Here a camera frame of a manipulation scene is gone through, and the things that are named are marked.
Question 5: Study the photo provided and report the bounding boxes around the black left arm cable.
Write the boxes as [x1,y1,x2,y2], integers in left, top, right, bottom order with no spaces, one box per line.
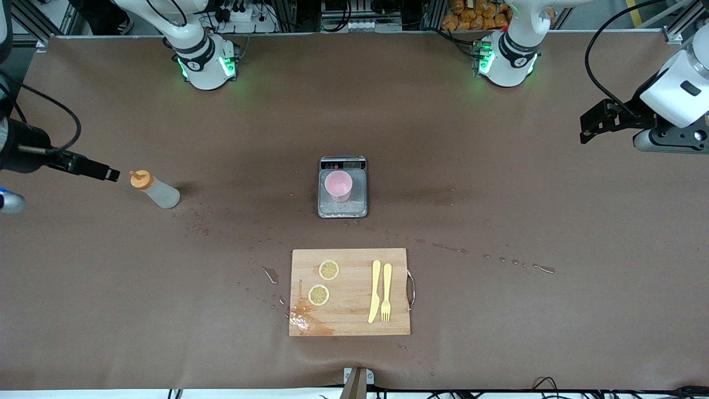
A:
[585,0,674,111]

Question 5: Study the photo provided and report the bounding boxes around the black floor cable bundle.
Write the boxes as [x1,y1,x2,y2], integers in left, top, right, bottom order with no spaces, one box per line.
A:
[532,377,709,399]

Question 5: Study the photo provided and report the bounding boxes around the orange snack bag pile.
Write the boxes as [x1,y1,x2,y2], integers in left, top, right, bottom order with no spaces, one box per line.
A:
[441,0,513,32]

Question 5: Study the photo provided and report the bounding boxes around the metal table edge clamp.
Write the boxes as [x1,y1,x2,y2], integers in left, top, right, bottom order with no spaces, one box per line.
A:
[342,367,375,399]

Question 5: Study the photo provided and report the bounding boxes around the white power strip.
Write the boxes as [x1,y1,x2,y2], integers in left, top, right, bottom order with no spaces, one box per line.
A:
[216,6,278,34]

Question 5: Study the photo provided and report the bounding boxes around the yellow plastic knife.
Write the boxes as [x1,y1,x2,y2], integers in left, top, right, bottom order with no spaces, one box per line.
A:
[368,259,382,324]

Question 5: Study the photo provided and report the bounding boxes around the silver digital kitchen scale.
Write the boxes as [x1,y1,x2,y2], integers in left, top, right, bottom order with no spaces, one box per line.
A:
[317,156,368,219]

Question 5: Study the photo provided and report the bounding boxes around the yellow plastic fork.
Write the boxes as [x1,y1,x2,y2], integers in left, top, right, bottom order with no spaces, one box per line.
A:
[380,263,393,323]

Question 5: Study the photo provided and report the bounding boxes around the pink plastic cup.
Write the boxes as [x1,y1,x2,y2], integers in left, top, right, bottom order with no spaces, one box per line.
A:
[325,171,353,203]

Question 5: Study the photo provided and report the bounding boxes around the wooden cutting board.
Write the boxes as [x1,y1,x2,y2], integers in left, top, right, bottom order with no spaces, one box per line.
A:
[289,248,416,337]

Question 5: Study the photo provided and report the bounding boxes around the clear squeeze bottle orange cap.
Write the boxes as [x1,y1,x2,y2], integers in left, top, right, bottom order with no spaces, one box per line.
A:
[130,170,181,209]

